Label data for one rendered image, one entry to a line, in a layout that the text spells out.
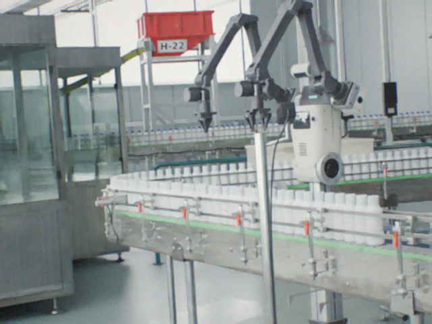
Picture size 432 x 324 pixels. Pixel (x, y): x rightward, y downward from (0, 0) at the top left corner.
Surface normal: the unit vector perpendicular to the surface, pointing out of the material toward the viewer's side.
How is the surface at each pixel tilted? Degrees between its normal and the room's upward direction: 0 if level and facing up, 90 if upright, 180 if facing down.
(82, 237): 90
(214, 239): 90
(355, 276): 90
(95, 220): 90
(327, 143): 101
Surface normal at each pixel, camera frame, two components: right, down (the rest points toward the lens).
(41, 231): 0.51, 0.01
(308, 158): -0.85, 0.08
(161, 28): 0.23, 0.04
